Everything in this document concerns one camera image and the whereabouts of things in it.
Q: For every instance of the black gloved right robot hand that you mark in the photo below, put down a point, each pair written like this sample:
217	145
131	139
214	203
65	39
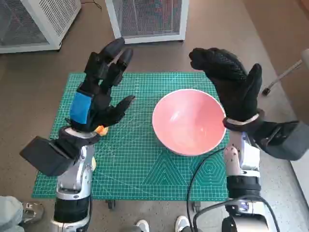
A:
231	87

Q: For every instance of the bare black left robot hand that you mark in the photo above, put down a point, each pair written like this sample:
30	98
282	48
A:
96	106

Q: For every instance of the long orange toy bread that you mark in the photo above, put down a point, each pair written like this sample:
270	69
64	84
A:
104	131

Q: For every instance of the pink bowl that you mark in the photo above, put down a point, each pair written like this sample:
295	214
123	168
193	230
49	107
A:
188	120

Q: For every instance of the round toy bread bun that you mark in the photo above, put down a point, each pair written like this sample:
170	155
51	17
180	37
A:
94	164

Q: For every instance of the green cutting mat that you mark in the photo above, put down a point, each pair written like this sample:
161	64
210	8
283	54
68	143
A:
135	169

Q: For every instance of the black table caster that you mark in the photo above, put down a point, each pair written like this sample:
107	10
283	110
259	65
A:
196	207
111	205

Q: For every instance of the white mesh cabinet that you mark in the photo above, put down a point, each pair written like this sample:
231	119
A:
147	17
55	14

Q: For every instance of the white shoe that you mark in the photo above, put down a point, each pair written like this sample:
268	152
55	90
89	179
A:
182	223
143	226

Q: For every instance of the person's grey knee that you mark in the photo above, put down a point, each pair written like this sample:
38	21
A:
9	212

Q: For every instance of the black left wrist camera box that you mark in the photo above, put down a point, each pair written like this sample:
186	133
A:
46	157

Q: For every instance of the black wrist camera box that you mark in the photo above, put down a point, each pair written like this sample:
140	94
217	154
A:
287	140
46	157

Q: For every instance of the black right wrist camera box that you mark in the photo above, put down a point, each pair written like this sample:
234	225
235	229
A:
287	140

